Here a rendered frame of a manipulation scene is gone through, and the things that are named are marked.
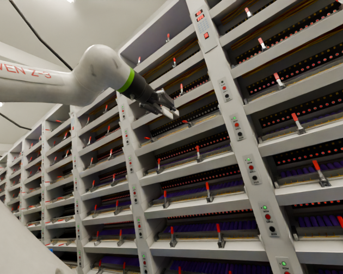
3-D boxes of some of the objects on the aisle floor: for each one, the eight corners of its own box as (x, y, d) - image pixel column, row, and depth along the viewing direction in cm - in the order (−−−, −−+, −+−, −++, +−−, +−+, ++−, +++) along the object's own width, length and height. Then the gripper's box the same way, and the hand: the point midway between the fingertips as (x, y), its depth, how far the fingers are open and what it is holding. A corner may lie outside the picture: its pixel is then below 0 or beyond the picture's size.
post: (160, 328, 85) (118, 50, 132) (147, 323, 89) (111, 56, 137) (181, 300, 101) (137, 62, 149) (169, 298, 106) (130, 67, 153)
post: (86, 302, 120) (74, 91, 168) (79, 300, 125) (69, 95, 172) (110, 285, 136) (92, 97, 184) (103, 284, 141) (88, 100, 189)
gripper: (123, 106, 64) (163, 128, 82) (154, 86, 56) (190, 115, 73) (124, 91, 67) (161, 115, 85) (153, 70, 59) (188, 101, 77)
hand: (171, 112), depth 77 cm, fingers open, 3 cm apart
